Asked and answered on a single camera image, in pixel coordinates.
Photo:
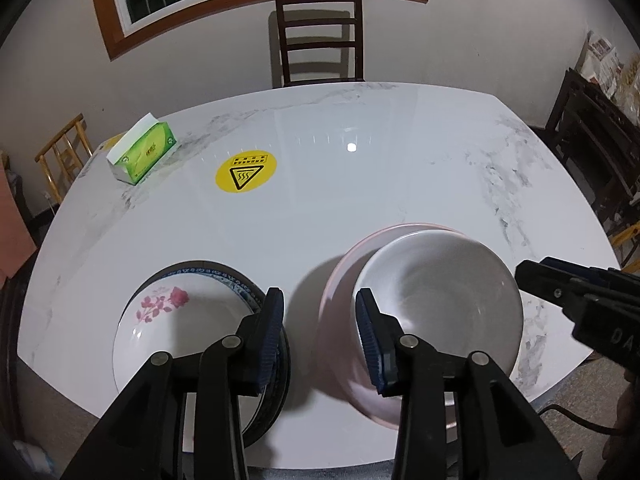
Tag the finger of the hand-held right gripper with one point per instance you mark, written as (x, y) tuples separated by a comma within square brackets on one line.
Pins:
[(585, 271), (540, 277)]

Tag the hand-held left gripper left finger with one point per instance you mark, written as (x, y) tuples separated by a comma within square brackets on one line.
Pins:
[(270, 345)]

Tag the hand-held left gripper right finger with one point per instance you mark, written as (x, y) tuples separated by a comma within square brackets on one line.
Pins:
[(372, 350)]

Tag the large pink bowl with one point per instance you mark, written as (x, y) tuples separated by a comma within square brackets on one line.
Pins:
[(335, 340)]

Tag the large blue floral plate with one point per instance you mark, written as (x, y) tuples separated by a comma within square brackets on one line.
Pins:
[(240, 282)]

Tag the white ribbed bowl pink base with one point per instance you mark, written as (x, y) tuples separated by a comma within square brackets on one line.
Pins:
[(450, 285)]

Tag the white plate with pink flowers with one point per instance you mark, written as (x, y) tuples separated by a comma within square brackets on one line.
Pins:
[(165, 350)]

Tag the bamboo chair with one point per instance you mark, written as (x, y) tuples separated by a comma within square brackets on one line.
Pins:
[(60, 136), (627, 240)]

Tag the dark wooden chairs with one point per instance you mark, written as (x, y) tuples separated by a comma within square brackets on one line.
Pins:
[(590, 125)]

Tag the yellow warning sticker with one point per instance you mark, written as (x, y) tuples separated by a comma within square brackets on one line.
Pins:
[(245, 172)]

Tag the stack of newspapers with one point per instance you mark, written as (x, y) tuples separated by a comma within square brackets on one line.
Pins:
[(602, 55)]

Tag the green tissue box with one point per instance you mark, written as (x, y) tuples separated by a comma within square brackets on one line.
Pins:
[(145, 152)]

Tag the white plastic bag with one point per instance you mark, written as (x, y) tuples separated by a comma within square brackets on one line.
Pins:
[(32, 457)]

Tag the pink cloth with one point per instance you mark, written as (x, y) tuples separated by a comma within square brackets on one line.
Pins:
[(12, 230)]

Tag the dark wooden slat-back chair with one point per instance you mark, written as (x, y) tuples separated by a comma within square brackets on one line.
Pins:
[(320, 2)]

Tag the wooden framed barred window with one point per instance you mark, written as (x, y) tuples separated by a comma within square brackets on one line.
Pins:
[(114, 30)]

